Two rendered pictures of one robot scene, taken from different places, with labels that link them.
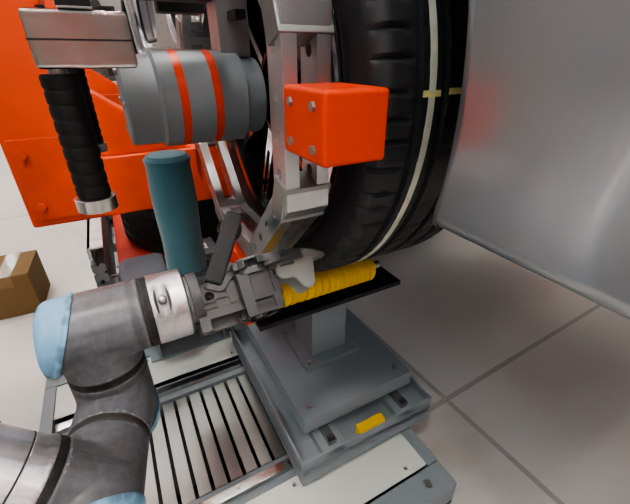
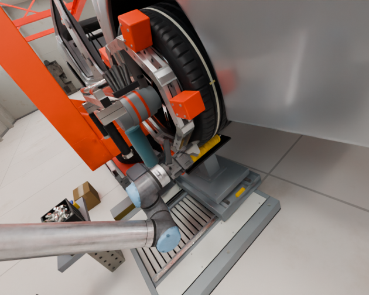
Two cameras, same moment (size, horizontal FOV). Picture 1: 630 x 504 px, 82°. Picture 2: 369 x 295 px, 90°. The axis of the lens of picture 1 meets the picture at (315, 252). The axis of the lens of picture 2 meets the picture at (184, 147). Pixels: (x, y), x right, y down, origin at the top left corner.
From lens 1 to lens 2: 0.26 m
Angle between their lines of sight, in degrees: 5
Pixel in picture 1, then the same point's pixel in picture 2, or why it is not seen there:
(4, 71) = (64, 122)
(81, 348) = (143, 195)
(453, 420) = (273, 180)
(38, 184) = (88, 155)
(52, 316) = (132, 189)
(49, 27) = (103, 114)
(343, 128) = (191, 107)
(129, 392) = (159, 204)
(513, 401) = (295, 164)
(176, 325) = (165, 179)
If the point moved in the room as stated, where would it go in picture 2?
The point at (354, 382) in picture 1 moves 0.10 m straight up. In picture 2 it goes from (228, 180) to (225, 168)
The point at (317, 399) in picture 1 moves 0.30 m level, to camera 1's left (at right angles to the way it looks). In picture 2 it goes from (217, 191) to (171, 208)
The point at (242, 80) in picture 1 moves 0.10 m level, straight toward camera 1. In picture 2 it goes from (150, 96) to (153, 100)
